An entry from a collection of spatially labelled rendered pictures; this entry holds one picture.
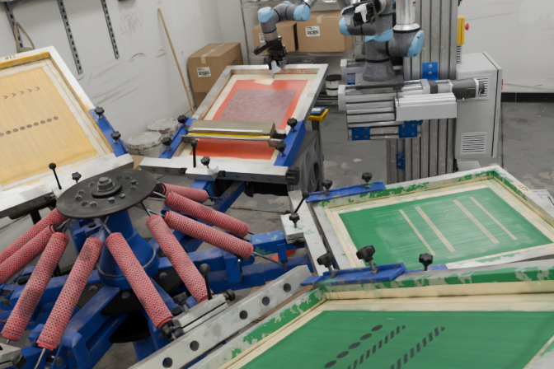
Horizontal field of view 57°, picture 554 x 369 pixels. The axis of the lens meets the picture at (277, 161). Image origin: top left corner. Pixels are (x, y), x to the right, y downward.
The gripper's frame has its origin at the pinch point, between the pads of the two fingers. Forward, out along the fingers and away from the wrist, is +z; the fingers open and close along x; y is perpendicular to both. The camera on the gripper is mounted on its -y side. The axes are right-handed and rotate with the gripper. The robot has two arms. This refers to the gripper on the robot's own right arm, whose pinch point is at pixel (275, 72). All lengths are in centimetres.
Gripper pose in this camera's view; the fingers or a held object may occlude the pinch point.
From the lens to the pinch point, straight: 275.4
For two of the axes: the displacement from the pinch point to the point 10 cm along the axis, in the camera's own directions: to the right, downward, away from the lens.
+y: 9.3, 0.6, -3.8
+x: 3.2, -6.6, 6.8
